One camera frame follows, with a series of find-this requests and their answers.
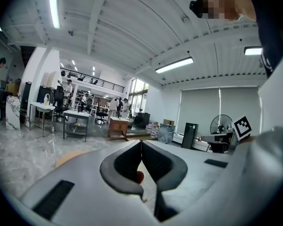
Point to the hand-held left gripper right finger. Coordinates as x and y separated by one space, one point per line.
198 173

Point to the low wooden platform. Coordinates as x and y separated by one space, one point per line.
136 134

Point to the black mezzanine railing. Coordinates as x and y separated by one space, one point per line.
103 82

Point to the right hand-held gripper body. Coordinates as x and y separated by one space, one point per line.
241 128

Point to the black head-worn camera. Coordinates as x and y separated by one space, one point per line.
194 7

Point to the yellow liquid bottle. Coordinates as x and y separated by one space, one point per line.
46 102

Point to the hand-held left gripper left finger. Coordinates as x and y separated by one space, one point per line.
85 185

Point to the tall black cabinet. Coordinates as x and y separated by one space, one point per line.
26 98

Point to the person's black t-shirt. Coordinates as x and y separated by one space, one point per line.
271 20

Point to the grey-framed white table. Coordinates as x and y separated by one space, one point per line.
76 114

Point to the person's right forearm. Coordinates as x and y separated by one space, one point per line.
247 140

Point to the glass entrance windows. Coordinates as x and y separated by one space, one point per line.
138 88

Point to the white sink table steel legs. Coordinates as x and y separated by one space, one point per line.
41 106

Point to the bulky black case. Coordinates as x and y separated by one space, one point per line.
141 120

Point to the black standing fan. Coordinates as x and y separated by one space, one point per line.
221 126

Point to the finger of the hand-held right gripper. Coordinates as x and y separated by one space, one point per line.
217 138

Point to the white veined marble slab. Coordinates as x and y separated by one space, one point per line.
13 112

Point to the grey marble slab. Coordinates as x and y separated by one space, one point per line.
166 133

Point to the grey roller blind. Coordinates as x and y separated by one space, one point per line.
240 102
198 105

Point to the black tower appliance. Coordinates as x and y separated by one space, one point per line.
189 135

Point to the cardboard box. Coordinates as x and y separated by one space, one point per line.
169 122

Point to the person's face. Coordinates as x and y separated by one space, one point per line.
226 1

